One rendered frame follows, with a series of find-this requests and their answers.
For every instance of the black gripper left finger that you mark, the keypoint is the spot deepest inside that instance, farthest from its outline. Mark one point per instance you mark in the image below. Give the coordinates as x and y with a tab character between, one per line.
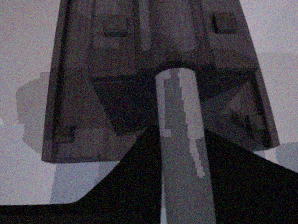
129	194

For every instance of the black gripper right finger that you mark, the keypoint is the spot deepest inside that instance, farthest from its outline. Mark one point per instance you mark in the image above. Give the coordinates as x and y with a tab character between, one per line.
248	189

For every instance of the white cylindrical rod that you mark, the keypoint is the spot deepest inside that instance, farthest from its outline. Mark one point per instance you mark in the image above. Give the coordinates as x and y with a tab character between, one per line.
184	156

